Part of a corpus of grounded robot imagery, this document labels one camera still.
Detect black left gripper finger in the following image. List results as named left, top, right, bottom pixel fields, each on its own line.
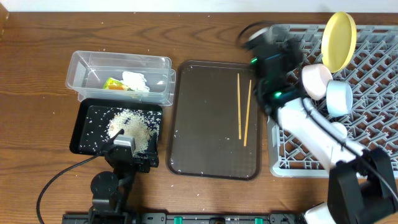
left=146, top=133, right=158, bottom=159
left=107, top=129, right=124, bottom=149

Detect rice and food scraps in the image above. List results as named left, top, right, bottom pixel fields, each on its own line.
left=79, top=105, right=162, bottom=156

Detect pink white bowl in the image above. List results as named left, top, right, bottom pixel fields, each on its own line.
left=302, top=63, right=333, bottom=100

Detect green snack wrapper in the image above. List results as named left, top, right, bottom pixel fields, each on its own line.
left=103, top=77, right=132, bottom=91

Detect white napkin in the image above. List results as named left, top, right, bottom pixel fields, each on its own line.
left=121, top=71, right=150, bottom=93

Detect yellow plate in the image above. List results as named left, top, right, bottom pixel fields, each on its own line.
left=321, top=12, right=357, bottom=73

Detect wooden chopstick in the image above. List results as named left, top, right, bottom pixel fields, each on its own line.
left=243, top=79, right=252, bottom=147
left=237, top=73, right=242, bottom=140

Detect blue bowl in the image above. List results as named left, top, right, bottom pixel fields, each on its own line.
left=326, top=80, right=353, bottom=117

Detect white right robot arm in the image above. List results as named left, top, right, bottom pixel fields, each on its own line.
left=251, top=40, right=397, bottom=224

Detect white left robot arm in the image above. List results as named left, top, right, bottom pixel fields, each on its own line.
left=88, top=130, right=159, bottom=224

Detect black waste tray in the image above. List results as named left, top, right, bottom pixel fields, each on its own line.
left=70, top=98, right=163, bottom=154

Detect grey dishwasher rack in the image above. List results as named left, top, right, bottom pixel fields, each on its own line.
left=267, top=25, right=397, bottom=178

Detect clear plastic bin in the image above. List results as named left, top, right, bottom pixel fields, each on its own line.
left=65, top=50, right=176, bottom=106

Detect brown serving tray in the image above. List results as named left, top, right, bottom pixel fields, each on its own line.
left=166, top=60, right=262, bottom=180

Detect black rail at table edge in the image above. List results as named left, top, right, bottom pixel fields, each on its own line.
left=62, top=208, right=306, bottom=224

